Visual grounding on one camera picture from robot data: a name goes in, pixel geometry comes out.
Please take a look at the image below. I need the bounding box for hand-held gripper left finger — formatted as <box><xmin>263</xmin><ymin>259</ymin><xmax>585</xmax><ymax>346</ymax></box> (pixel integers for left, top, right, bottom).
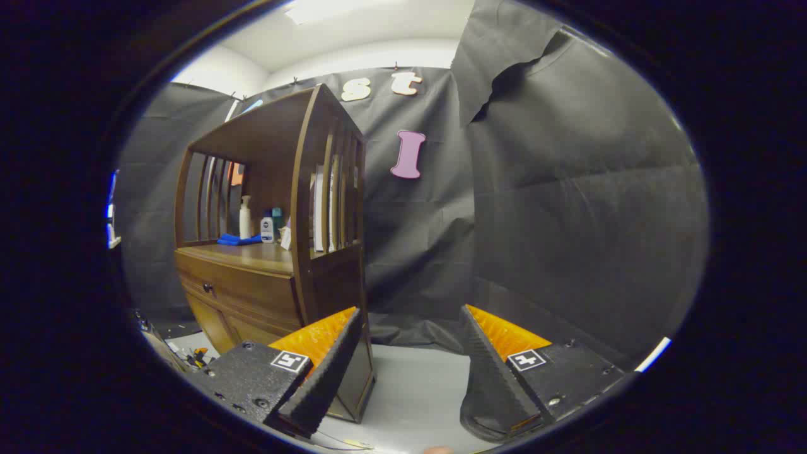
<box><xmin>187</xmin><ymin>306</ymin><xmax>365</xmax><ymax>439</ymax></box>

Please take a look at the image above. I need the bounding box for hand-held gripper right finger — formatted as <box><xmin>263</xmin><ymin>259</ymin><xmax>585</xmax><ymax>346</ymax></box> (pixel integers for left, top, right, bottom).
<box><xmin>459</xmin><ymin>304</ymin><xmax>626</xmax><ymax>443</ymax></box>

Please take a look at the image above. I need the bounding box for wooden drawer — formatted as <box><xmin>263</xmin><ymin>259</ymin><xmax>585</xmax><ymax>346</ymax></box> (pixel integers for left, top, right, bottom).
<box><xmin>175</xmin><ymin>251</ymin><xmax>305</xmax><ymax>332</ymax></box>

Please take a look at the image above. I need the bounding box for brown wooden cabinet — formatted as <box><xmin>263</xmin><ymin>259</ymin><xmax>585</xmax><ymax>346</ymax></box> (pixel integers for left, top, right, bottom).
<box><xmin>173</xmin><ymin>83</ymin><xmax>377</xmax><ymax>424</ymax></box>

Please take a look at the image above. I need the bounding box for wooden countertop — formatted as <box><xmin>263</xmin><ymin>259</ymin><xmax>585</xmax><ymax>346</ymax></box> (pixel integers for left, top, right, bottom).
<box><xmin>177</xmin><ymin>243</ymin><xmax>363</xmax><ymax>275</ymax></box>

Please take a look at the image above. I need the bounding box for white book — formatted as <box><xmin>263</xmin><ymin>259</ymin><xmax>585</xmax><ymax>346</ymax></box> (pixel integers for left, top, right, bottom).
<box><xmin>313</xmin><ymin>165</ymin><xmax>341</xmax><ymax>253</ymax></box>

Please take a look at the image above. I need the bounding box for black backdrop cloth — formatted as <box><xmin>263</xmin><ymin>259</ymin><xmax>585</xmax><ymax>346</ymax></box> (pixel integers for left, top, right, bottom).
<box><xmin>117</xmin><ymin>0</ymin><xmax>710</xmax><ymax>373</ymax></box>

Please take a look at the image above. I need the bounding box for white panel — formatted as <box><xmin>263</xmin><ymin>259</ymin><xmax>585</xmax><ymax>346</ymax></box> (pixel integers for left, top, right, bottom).
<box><xmin>106</xmin><ymin>169</ymin><xmax>122</xmax><ymax>250</ymax></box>

